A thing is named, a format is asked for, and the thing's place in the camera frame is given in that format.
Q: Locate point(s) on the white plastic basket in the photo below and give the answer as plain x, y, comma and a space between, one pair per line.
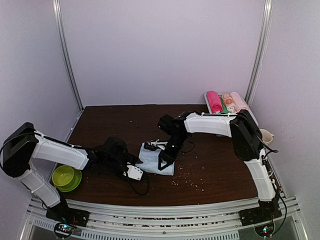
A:
229, 114

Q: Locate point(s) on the light pink rolled towel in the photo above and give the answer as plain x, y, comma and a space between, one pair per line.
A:
239, 102

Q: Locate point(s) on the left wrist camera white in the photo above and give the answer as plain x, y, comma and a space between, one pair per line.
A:
133, 172

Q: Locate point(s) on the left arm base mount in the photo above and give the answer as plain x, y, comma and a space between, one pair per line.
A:
70, 216

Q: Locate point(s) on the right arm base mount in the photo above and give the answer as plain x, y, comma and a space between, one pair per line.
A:
265, 212

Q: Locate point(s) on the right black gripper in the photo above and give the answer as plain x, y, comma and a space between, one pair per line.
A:
170, 157

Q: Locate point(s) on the green rolled towel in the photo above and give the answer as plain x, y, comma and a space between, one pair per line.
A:
225, 107

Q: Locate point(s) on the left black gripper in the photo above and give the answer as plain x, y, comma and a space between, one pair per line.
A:
131, 157

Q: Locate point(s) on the aluminium post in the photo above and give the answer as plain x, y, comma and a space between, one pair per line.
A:
260, 51
65, 53

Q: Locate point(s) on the light blue towel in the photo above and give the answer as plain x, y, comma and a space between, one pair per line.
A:
149, 159

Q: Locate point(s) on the green bowl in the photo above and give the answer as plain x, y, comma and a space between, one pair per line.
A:
63, 176

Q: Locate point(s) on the cream patterned mug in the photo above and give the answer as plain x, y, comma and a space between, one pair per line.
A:
267, 137

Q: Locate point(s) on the cartoon print rolled towel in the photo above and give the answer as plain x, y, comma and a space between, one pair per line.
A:
229, 102

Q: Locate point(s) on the green plate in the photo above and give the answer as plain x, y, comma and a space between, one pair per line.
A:
74, 184

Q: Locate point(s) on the left aluminium post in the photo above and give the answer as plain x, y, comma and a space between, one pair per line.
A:
65, 53

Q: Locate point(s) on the right aluminium post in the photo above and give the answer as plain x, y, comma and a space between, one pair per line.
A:
260, 51

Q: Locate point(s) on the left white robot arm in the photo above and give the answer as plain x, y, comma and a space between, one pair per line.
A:
27, 144

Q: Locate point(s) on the magenta pink towel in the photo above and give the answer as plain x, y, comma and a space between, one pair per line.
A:
214, 102

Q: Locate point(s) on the aluminium front rail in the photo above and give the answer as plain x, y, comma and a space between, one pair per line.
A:
216, 221

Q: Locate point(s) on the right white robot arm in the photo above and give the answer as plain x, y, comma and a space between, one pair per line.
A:
246, 136

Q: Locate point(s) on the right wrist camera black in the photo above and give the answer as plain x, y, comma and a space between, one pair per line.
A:
165, 124

